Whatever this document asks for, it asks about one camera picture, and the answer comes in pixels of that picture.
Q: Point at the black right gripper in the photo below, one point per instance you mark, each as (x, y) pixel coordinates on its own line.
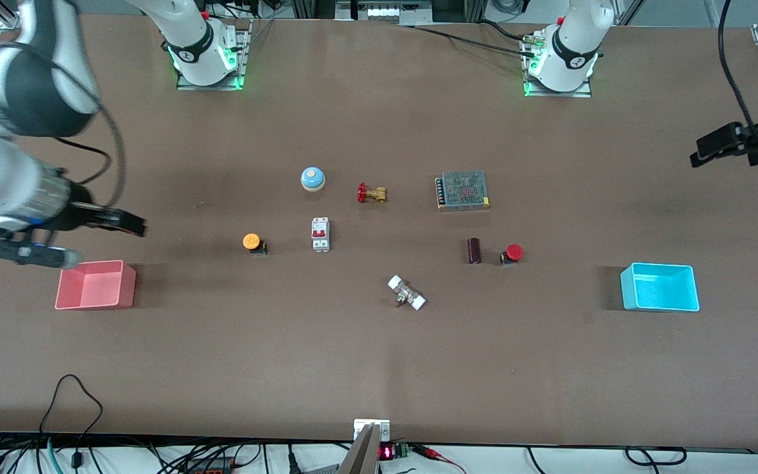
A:
(78, 212)

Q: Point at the yellow push button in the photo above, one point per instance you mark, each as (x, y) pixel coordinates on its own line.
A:
(251, 241)

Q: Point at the red push button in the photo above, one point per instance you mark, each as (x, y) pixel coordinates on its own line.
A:
(514, 251)

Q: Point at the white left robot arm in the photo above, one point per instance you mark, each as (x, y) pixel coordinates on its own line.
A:
(573, 46)

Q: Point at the pink plastic bin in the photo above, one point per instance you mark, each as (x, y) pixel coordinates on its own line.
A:
(126, 286)

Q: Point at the cyan plastic bin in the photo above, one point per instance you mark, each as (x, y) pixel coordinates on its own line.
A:
(629, 289)

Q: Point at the blue call bell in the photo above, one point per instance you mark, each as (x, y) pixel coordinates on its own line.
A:
(312, 178)

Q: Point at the metal mesh power supply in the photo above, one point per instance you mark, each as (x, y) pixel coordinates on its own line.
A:
(463, 189)

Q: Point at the dark brown cylindrical capacitor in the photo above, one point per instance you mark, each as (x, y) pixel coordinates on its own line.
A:
(474, 251)

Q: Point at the white capped metal fitting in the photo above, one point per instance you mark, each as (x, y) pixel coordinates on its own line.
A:
(406, 293)

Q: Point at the grey metal bar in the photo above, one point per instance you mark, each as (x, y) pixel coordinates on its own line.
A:
(360, 457)

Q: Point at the white electronics box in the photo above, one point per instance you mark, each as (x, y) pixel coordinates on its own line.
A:
(385, 12)

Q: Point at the red digit display module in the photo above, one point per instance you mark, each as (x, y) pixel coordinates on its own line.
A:
(387, 452)

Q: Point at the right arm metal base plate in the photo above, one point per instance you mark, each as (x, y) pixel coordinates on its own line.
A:
(211, 86)

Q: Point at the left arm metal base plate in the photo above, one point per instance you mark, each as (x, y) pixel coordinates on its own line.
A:
(556, 94)

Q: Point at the white circuit breaker red switch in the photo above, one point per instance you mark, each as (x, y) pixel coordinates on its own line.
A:
(320, 234)

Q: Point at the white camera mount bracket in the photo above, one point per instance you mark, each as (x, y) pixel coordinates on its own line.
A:
(362, 428)

